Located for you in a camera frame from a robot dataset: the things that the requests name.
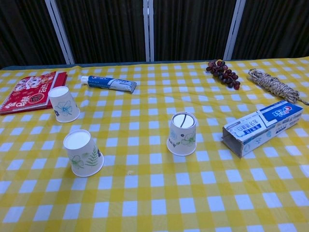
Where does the paper cup black line bottom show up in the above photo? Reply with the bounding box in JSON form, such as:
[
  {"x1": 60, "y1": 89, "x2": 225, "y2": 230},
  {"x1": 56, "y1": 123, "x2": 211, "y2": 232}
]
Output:
[{"x1": 166, "y1": 111, "x2": 197, "y2": 157}]

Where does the paper cup blue flower print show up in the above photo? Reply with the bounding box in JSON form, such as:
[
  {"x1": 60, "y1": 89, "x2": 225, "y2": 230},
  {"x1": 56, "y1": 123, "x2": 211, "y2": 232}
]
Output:
[{"x1": 48, "y1": 86, "x2": 81, "y2": 123}]

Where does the paper cup green fern print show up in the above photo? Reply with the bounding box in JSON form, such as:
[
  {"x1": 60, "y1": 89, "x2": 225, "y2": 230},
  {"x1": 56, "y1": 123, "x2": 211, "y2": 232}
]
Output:
[{"x1": 63, "y1": 130, "x2": 105, "y2": 178}]

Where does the blue white toothpaste tube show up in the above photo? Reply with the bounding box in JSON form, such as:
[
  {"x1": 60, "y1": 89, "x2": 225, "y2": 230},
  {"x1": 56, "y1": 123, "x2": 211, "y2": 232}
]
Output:
[{"x1": 81, "y1": 75, "x2": 138, "y2": 94}]

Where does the yellow white checked tablecloth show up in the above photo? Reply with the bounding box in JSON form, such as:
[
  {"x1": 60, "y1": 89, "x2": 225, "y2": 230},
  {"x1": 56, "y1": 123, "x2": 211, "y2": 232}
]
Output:
[{"x1": 0, "y1": 57, "x2": 309, "y2": 232}]

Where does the dark red grape bunch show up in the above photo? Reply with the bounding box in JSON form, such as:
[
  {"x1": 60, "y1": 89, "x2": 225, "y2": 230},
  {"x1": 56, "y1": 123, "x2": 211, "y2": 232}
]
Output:
[{"x1": 206, "y1": 59, "x2": 241, "y2": 90}]

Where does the black pleated partition panel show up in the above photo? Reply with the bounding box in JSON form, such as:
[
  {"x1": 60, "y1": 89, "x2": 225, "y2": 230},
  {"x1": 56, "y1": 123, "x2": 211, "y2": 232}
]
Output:
[
  {"x1": 0, "y1": 0, "x2": 67, "y2": 70},
  {"x1": 232, "y1": 0, "x2": 309, "y2": 60},
  {"x1": 153, "y1": 0, "x2": 236, "y2": 62},
  {"x1": 56, "y1": 0, "x2": 147, "y2": 65}
]

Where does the blue white toothpaste box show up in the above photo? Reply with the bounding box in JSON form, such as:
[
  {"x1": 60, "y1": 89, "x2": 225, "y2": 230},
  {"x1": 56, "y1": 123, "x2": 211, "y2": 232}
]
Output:
[{"x1": 221, "y1": 101, "x2": 304, "y2": 159}]

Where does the red spiral desk calendar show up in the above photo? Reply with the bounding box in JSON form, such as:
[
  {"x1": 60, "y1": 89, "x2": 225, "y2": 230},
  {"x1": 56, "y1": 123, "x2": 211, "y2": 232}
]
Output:
[{"x1": 0, "y1": 71, "x2": 68, "y2": 116}]

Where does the white partition frame post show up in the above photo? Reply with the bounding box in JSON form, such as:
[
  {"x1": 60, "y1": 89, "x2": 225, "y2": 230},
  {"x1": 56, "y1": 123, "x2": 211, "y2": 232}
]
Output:
[
  {"x1": 44, "y1": 0, "x2": 75, "y2": 65},
  {"x1": 143, "y1": 0, "x2": 155, "y2": 62},
  {"x1": 223, "y1": 0, "x2": 246, "y2": 61}
]

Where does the beige twisted rope bundle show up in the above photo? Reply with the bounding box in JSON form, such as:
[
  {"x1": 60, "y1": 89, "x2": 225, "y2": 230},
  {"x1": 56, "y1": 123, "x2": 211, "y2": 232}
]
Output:
[{"x1": 248, "y1": 68, "x2": 309, "y2": 106}]

